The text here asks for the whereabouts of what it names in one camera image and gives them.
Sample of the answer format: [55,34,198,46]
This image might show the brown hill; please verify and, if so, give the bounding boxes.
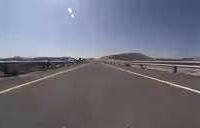
[100,52,155,62]

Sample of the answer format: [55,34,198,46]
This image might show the grey asphalt road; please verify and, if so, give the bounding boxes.
[0,60,200,128]

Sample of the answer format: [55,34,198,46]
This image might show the white painted road line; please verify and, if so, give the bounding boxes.
[101,62,200,99]
[0,63,89,99]

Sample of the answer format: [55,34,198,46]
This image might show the distant low hills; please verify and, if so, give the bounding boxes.
[1,55,76,61]

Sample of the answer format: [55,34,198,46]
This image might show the metal guardrail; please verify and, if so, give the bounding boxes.
[0,58,88,75]
[103,59,200,74]

